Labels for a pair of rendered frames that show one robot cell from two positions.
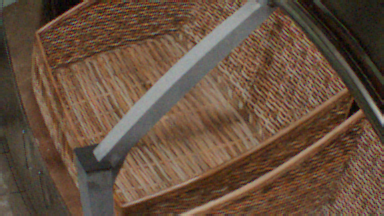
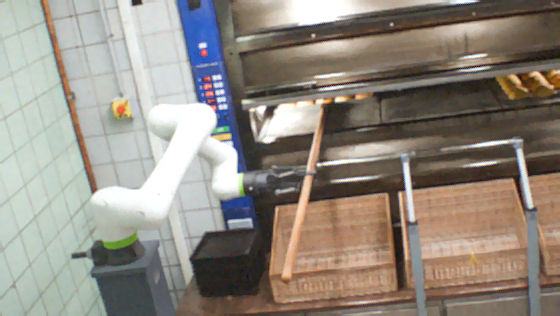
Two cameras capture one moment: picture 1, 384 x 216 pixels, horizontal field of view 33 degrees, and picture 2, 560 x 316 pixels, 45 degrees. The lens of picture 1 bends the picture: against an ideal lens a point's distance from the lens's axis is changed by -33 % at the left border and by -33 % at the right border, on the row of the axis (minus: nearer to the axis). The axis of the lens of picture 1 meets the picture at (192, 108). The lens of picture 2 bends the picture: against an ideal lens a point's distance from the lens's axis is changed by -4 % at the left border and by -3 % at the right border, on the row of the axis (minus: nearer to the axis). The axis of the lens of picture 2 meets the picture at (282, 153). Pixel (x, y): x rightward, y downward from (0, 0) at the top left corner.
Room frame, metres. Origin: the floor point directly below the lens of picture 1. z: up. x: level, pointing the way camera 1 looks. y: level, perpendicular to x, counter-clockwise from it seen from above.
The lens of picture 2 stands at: (-0.62, 2.33, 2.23)
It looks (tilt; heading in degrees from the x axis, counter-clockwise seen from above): 19 degrees down; 312
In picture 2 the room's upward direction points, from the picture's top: 10 degrees counter-clockwise
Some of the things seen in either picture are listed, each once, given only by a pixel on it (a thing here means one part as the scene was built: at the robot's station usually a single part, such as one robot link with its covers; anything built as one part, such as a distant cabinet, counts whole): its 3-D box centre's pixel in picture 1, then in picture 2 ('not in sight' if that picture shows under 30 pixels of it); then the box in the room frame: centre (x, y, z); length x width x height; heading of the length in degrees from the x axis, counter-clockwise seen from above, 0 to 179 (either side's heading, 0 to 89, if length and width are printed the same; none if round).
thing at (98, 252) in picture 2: not in sight; (108, 250); (1.34, 1.12, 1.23); 0.26 x 0.15 x 0.06; 36
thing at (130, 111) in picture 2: not in sight; (124, 107); (2.13, 0.32, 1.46); 0.10 x 0.07 x 0.10; 31
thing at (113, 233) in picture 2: not in sight; (116, 215); (1.29, 1.08, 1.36); 0.16 x 0.13 x 0.19; 10
